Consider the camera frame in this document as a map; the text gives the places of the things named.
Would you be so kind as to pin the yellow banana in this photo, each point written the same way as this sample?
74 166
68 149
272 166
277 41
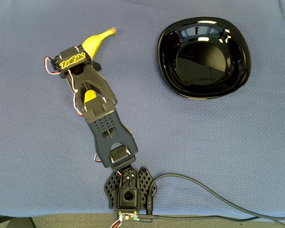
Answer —
95 42

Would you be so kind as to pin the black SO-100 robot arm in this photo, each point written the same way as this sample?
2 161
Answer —
104 123

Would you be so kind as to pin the glossy black plate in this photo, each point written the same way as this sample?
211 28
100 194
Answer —
204 61

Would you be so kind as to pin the blue woven table cloth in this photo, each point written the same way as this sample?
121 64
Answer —
204 142

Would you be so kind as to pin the black camera stand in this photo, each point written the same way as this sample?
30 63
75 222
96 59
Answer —
21 224

